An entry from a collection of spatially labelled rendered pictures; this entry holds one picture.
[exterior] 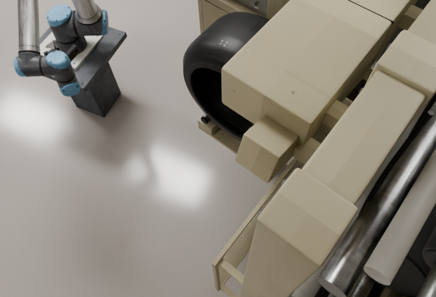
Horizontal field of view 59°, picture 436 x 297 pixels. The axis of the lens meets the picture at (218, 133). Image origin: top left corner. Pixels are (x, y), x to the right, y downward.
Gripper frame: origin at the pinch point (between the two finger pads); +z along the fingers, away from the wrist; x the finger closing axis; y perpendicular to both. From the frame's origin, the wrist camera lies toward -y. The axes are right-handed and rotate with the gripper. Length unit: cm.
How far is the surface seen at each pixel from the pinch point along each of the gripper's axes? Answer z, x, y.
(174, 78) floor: 30, 100, -64
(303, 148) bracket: -140, -59, -48
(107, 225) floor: -58, 103, 25
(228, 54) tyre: -86, -37, -56
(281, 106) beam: -133, -69, -46
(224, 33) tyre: -76, -37, -60
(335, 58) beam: -128, -69, -64
